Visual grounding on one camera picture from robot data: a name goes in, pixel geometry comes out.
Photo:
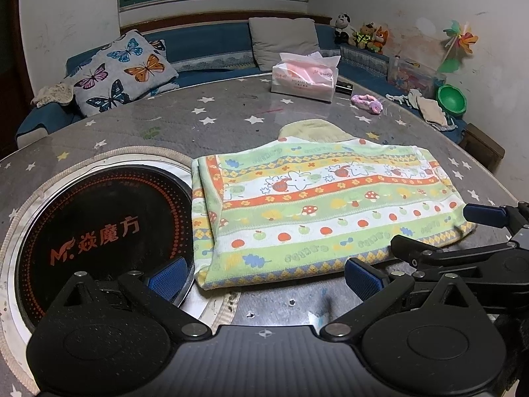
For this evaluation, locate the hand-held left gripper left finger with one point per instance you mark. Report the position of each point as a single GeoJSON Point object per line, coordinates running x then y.
{"type": "Point", "coordinates": [167, 278]}

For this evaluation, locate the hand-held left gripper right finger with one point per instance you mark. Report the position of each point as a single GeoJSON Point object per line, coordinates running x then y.
{"type": "Point", "coordinates": [363, 278]}

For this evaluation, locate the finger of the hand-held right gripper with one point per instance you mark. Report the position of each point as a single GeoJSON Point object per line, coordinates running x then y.
{"type": "Point", "coordinates": [413, 250]}
{"type": "Point", "coordinates": [485, 214]}

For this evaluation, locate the green patterned baby garment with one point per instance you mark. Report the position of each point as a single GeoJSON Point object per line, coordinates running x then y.
{"type": "Point", "coordinates": [310, 198]}

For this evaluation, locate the black round induction cooktop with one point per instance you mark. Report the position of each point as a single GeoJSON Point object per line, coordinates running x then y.
{"type": "Point", "coordinates": [103, 215]}

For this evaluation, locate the white crumpled cloth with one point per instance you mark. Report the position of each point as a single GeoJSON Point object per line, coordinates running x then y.
{"type": "Point", "coordinates": [430, 109]}

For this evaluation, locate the green plastic bowl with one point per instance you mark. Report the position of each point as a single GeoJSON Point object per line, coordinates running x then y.
{"type": "Point", "coordinates": [452, 99]}

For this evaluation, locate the clear plastic storage box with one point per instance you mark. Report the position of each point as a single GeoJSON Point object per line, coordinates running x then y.
{"type": "Point", "coordinates": [413, 74]}

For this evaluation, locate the pink hair scrunchie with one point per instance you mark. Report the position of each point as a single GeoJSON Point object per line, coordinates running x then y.
{"type": "Point", "coordinates": [365, 100]}

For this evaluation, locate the grey star-print tablecloth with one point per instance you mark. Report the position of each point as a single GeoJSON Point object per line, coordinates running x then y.
{"type": "Point", "coordinates": [248, 132]}

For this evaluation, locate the small black box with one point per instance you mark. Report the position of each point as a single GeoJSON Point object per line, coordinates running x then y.
{"type": "Point", "coordinates": [344, 88]}

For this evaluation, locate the colourful pinwheel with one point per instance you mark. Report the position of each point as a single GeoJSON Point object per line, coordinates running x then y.
{"type": "Point", "coordinates": [463, 37]}

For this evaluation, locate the pink tissue pack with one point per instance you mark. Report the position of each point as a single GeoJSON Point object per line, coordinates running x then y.
{"type": "Point", "coordinates": [301, 82]}

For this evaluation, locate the orange fox plush toy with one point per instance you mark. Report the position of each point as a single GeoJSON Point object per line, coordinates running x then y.
{"type": "Point", "coordinates": [381, 39]}

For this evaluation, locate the butterfly print pillow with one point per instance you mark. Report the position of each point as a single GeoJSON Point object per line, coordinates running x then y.
{"type": "Point", "coordinates": [124, 70]}

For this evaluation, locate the plush toy in yellow vest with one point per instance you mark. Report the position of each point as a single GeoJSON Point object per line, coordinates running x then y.
{"type": "Point", "coordinates": [364, 35]}

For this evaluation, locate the beige crumpled cloth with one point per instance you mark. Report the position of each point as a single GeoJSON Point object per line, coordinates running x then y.
{"type": "Point", "coordinates": [53, 93]}

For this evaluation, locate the blue sofa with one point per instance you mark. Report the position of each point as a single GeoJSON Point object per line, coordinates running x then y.
{"type": "Point", "coordinates": [206, 45]}

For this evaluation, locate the panda plush toy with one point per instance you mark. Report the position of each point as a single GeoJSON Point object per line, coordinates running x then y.
{"type": "Point", "coordinates": [343, 20]}

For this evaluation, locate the grey pillow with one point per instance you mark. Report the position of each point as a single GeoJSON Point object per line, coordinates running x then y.
{"type": "Point", "coordinates": [285, 41]}

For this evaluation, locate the dark wooden door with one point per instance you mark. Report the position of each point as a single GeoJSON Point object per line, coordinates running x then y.
{"type": "Point", "coordinates": [20, 49]}

